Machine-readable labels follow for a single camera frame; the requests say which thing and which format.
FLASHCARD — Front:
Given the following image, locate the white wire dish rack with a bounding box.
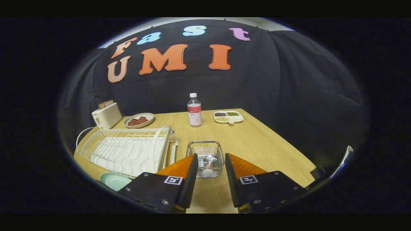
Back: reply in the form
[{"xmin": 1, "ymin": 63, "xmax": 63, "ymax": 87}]
[{"xmin": 76, "ymin": 125, "xmax": 179, "ymax": 179}]

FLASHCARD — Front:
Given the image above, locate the white divided snack tray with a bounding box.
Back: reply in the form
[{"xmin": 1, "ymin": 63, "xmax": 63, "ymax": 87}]
[{"xmin": 214, "ymin": 110, "xmax": 244, "ymax": 124}]

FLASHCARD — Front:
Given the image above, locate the black backdrop cloth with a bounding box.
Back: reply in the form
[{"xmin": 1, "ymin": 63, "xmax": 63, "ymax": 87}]
[{"xmin": 58, "ymin": 19, "xmax": 368, "ymax": 170}]

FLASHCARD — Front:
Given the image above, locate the white toaster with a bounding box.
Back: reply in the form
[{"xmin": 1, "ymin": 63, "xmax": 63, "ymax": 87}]
[{"xmin": 92, "ymin": 102, "xmax": 123, "ymax": 129}]

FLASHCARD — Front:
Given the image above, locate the clear bottle red label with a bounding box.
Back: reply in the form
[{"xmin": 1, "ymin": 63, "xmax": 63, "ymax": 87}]
[{"xmin": 187, "ymin": 93, "xmax": 202, "ymax": 128}]

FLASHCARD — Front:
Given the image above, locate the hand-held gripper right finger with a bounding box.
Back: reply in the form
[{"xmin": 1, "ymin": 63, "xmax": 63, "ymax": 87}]
[{"xmin": 225, "ymin": 153, "xmax": 307, "ymax": 213}]

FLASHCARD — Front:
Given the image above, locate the silver wire basket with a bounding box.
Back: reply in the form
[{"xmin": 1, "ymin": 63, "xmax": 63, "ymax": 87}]
[{"xmin": 186, "ymin": 140, "xmax": 225, "ymax": 178}]

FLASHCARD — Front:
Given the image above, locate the white and blue object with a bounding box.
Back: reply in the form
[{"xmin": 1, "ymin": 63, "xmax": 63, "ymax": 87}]
[{"xmin": 331, "ymin": 145, "xmax": 354, "ymax": 178}]

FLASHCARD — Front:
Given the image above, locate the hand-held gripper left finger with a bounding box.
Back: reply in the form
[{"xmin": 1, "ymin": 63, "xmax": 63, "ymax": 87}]
[{"xmin": 118, "ymin": 153, "xmax": 199, "ymax": 213}]

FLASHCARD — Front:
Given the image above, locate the black chair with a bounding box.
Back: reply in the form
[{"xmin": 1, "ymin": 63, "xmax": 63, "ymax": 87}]
[{"xmin": 310, "ymin": 165, "xmax": 325, "ymax": 180}]

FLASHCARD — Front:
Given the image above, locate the beige oval plate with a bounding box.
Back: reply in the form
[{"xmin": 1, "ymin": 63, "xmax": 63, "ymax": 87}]
[{"xmin": 124, "ymin": 113, "xmax": 155, "ymax": 129}]

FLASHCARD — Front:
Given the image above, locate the light green plate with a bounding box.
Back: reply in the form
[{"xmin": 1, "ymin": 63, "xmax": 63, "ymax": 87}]
[{"xmin": 99, "ymin": 172, "xmax": 132, "ymax": 192}]

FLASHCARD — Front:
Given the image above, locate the pink handled metal spoon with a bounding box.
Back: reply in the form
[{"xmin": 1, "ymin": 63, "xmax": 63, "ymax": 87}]
[{"xmin": 202, "ymin": 156, "xmax": 218, "ymax": 177}]

